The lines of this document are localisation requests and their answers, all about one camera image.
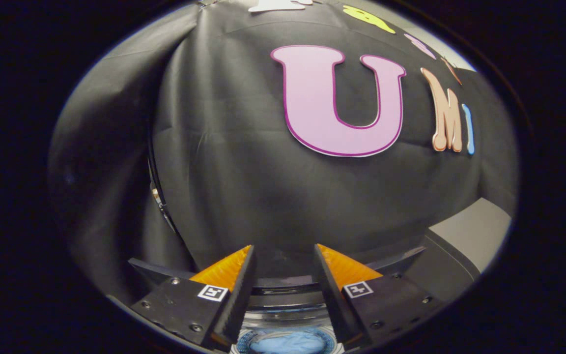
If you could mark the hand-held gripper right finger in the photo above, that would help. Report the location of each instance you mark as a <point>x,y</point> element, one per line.
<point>334,305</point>

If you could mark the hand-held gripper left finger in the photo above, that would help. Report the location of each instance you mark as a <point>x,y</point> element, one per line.
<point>236,305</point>

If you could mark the grey washing machine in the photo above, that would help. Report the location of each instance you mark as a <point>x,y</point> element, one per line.
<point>283,314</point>

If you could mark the light blue shirt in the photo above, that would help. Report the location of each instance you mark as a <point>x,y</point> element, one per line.
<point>288,342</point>

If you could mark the black backdrop cloth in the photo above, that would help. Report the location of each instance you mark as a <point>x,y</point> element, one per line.
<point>234,162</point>

